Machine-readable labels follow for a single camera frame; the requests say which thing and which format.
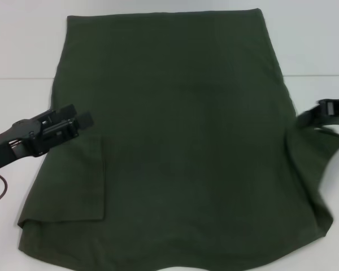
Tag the dark green t-shirt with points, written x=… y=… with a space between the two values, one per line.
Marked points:
x=186 y=127

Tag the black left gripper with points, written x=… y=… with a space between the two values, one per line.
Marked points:
x=14 y=141

